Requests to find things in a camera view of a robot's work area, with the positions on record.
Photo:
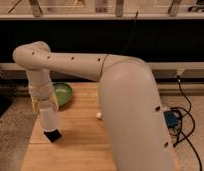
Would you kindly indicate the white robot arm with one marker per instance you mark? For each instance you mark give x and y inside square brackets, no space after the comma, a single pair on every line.
[129,102]

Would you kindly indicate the black eraser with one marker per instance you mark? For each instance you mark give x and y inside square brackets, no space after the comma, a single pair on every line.
[53,136]

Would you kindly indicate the green bowl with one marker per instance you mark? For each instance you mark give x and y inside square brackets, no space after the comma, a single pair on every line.
[64,93]

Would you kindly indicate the wooden table board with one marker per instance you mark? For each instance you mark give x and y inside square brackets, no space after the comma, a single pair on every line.
[83,145]

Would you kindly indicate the blue connector box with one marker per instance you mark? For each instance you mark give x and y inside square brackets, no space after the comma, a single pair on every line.
[171,119]

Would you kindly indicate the black equipment at left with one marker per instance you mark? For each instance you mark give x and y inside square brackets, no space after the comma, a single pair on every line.
[7,93]

